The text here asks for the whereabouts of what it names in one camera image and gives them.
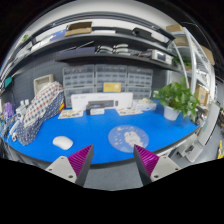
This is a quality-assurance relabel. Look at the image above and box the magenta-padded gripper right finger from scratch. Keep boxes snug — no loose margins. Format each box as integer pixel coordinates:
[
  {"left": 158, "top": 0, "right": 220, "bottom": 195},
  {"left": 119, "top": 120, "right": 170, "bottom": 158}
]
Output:
[{"left": 133, "top": 144, "right": 182, "bottom": 187}]

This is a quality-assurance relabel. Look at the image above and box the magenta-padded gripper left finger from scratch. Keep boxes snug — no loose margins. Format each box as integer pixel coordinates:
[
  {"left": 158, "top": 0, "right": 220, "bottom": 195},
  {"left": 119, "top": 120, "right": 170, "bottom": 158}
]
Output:
[{"left": 45, "top": 144, "right": 95, "bottom": 187}]

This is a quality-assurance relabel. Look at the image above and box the white computer mouse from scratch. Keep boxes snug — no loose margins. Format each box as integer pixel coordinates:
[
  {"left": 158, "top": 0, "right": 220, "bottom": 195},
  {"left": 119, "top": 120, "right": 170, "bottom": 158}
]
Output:
[{"left": 52, "top": 135, "right": 74, "bottom": 151}]

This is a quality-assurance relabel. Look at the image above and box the round blue printed mouse pad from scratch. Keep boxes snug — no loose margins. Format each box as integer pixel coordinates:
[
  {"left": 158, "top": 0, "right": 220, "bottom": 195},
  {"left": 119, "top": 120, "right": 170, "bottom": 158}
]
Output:
[{"left": 107, "top": 124, "right": 150, "bottom": 154}]

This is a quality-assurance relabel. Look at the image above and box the navy polka dot cloth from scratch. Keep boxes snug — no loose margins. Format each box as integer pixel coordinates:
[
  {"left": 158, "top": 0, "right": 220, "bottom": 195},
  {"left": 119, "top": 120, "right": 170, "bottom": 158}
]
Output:
[{"left": 15, "top": 91, "right": 65, "bottom": 147}]

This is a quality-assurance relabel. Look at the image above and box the food print sticker sheet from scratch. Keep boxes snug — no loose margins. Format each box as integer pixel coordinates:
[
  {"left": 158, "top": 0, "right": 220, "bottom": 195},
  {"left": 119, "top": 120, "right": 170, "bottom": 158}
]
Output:
[
  {"left": 57, "top": 109, "right": 84, "bottom": 120},
  {"left": 115, "top": 107, "right": 144, "bottom": 117}
]

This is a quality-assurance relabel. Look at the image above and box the white tissue pack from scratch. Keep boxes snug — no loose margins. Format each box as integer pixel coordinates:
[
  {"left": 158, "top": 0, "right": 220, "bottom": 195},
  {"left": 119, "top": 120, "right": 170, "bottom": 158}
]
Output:
[{"left": 133, "top": 97, "right": 158, "bottom": 112}]

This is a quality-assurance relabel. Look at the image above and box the red blue checkered cloth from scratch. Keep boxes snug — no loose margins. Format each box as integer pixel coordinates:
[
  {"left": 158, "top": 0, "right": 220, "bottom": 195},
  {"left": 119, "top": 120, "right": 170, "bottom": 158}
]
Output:
[{"left": 22, "top": 81, "right": 64, "bottom": 129}]

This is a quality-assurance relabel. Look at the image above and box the green potted plant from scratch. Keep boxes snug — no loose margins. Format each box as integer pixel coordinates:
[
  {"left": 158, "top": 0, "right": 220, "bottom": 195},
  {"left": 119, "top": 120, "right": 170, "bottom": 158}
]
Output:
[{"left": 152, "top": 78, "right": 201, "bottom": 123}]

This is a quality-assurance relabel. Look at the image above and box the purple plastic object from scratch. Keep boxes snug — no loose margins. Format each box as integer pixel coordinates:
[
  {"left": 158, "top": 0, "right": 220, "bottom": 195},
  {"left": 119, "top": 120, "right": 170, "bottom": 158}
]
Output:
[{"left": 3, "top": 101, "right": 16, "bottom": 120}]

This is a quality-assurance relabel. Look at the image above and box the long white keyboard box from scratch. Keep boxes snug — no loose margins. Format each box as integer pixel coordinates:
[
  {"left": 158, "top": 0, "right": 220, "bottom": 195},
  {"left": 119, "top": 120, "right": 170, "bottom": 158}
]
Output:
[{"left": 70, "top": 92, "right": 134, "bottom": 111}]

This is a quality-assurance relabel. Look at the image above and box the white plastic basket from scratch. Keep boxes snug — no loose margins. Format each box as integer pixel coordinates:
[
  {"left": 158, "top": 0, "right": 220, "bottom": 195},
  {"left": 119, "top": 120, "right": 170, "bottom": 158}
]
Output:
[{"left": 33, "top": 73, "right": 55, "bottom": 96}]

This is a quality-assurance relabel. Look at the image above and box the yellow and blue box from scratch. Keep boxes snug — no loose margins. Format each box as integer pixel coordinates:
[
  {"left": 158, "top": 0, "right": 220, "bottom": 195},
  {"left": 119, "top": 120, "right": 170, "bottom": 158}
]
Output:
[{"left": 102, "top": 82, "right": 122, "bottom": 93}]

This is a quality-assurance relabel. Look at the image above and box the teal plastic holder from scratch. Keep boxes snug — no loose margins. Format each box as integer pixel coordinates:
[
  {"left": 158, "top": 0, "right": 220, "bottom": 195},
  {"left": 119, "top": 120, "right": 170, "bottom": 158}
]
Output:
[{"left": 3, "top": 76, "right": 14, "bottom": 89}]

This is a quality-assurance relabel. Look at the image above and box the white metal storage rack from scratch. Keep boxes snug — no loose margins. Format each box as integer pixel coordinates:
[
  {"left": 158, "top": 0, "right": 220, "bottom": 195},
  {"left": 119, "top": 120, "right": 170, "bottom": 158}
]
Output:
[{"left": 166, "top": 23, "right": 216, "bottom": 108}]

